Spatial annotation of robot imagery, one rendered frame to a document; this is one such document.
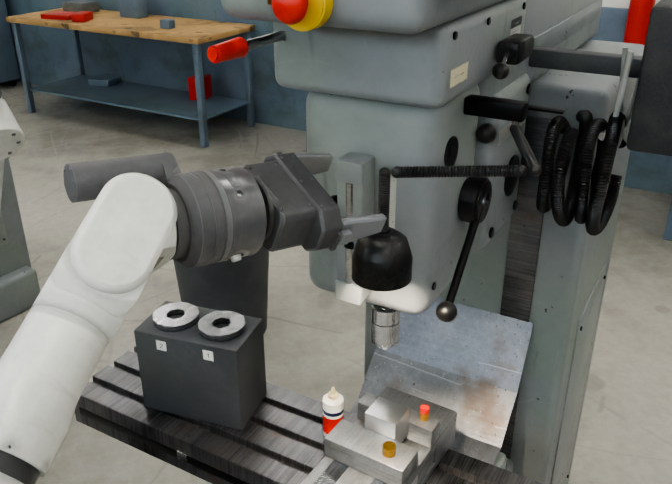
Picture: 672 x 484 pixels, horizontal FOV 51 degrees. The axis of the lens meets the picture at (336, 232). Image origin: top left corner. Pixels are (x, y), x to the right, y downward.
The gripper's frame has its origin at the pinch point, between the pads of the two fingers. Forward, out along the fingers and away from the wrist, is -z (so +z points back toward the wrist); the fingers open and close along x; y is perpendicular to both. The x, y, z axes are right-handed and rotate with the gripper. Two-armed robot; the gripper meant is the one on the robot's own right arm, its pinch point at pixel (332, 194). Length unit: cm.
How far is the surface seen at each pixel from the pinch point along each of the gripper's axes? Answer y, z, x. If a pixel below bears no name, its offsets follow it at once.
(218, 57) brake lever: -5.6, 5.5, 18.7
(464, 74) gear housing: -9.0, -22.2, 7.6
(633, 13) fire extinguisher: 74, -389, 185
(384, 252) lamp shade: 5.9, -6.4, -4.6
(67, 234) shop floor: 270, -78, 273
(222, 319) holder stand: 60, -16, 31
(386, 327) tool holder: 34.4, -25.2, 2.8
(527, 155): -5.8, -23.3, -4.9
